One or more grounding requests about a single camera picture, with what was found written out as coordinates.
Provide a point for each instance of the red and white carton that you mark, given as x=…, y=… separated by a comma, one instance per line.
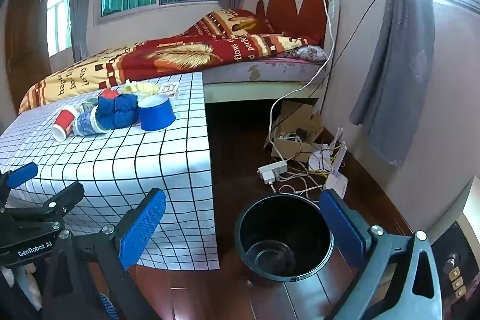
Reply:
x=168, y=89

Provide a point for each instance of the white checkered tablecloth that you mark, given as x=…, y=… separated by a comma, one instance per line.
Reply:
x=112, y=170

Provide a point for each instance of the white bed frame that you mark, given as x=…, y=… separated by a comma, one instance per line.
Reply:
x=243, y=93

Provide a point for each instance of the blue paper bowl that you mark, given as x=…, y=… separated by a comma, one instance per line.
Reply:
x=157, y=115

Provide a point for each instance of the floral pillow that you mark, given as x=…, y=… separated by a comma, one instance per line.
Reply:
x=307, y=53

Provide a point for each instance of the red and yellow printed blanket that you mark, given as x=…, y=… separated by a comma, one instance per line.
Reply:
x=168, y=55

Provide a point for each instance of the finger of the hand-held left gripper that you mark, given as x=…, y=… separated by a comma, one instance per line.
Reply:
x=63, y=197
x=22, y=174

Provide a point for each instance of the worn grey mattress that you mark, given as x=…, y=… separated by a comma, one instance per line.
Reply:
x=270, y=70

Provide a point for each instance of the person's left hand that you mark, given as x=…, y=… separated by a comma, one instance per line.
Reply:
x=7, y=277

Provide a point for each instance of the red plastic bag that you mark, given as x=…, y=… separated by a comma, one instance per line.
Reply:
x=110, y=94

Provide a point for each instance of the open cardboard box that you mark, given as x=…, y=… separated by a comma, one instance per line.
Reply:
x=296, y=117

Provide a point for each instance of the brown wooden door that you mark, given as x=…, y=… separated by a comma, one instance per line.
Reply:
x=26, y=50

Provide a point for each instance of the white router with antennas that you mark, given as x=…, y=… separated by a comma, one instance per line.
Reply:
x=336, y=185

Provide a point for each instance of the red and white headboard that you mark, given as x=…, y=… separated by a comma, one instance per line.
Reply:
x=300, y=9

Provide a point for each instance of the patterned paper cup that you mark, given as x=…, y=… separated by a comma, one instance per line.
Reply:
x=86, y=123

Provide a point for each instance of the blue knitted slipper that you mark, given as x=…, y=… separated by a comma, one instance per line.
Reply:
x=108, y=307

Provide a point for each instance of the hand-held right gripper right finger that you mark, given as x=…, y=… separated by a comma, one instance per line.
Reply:
x=342, y=230

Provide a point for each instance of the yellow cloth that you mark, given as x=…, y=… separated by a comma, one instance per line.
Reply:
x=148, y=87

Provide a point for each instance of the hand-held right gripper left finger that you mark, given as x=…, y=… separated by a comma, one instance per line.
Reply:
x=142, y=226

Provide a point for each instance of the white power strip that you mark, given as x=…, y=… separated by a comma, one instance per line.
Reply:
x=273, y=168

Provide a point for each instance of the blue cloth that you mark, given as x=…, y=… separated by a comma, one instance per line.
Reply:
x=116, y=112

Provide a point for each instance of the red paper cup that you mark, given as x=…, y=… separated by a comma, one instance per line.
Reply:
x=63, y=121

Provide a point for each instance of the black power adapter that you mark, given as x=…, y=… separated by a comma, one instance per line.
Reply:
x=301, y=133

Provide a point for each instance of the small white device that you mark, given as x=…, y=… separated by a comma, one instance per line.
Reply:
x=320, y=160

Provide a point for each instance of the black plastic bin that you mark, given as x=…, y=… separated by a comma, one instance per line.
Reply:
x=285, y=260

